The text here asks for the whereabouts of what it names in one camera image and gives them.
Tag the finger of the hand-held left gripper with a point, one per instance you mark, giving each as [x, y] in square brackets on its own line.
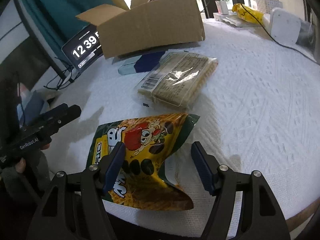
[62, 116]

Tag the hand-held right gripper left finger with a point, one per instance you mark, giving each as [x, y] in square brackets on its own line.
[115, 165]

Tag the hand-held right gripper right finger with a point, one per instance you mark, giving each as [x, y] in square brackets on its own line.
[202, 167]

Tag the green yellow cartoon snack bag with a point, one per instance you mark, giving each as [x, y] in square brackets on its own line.
[150, 140]

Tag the clear wafer biscuit pack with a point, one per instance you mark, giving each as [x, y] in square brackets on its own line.
[177, 80]

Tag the dark blue clear packet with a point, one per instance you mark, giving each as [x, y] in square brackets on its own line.
[147, 61]

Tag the brown cardboard box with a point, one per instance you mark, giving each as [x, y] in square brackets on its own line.
[150, 30]

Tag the person's left hand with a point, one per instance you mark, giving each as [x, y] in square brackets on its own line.
[20, 166]

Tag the black digital clock display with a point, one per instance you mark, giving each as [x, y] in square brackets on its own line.
[82, 48]

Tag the teal curtain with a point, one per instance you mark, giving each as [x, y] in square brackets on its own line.
[62, 5]

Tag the white power strip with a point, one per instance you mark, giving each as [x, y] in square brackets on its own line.
[232, 20]

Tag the yellow plastic bag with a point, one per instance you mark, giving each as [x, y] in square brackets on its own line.
[250, 13]

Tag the white charger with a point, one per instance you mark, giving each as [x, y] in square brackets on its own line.
[222, 7]

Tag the white box device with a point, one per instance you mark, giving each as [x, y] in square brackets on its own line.
[285, 25]

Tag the black charger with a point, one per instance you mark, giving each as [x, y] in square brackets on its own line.
[237, 1]

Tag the white plastic basket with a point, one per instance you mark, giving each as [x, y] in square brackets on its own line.
[267, 5]

